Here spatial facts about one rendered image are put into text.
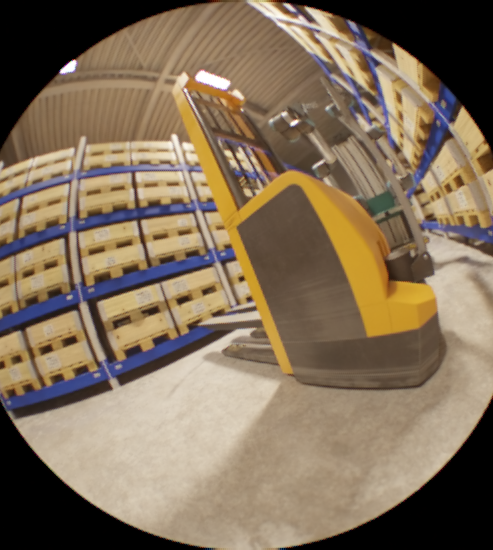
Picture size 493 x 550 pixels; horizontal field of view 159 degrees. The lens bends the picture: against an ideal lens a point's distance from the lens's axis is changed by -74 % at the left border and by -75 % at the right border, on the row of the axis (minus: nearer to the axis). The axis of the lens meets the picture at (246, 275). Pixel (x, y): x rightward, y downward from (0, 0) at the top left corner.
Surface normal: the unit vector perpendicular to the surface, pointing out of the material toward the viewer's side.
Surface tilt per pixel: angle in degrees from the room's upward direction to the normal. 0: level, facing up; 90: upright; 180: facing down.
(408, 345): 90
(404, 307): 90
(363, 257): 90
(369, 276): 90
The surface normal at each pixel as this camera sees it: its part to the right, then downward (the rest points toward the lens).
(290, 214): -0.72, 0.26
